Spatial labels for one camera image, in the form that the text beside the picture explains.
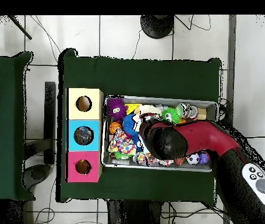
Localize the blue spiky ball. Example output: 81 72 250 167
122 113 143 146

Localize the confetti print cloth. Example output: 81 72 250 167
108 127 137 156

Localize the cream waffle cloth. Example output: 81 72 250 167
132 104 162 132

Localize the wooden three-hole box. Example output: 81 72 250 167
65 87 104 183

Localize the shallow mesh bin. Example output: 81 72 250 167
101 94 218 173

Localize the small orange basketball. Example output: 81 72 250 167
108 121 123 135

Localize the purple spiky ball with eyes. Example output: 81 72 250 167
106 98 129 121

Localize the green spiky ball with eyes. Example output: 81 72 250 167
161 107 182 124

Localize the dark green tablecloth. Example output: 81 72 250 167
56 48 222 203

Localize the small soccer ball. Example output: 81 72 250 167
186 153 200 166

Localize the wooden block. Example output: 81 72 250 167
196 107 207 121

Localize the purple toy block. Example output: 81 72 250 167
199 151 210 166

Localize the black upright panel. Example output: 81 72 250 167
44 81 56 165

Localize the black round stand base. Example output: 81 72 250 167
140 15 175 40

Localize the grey stand foot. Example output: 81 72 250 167
22 163 52 190

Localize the green cloth side table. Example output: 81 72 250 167
0 51 36 202

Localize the black rod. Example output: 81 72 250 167
7 15 33 40

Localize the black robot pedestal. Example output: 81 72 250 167
106 199 164 224

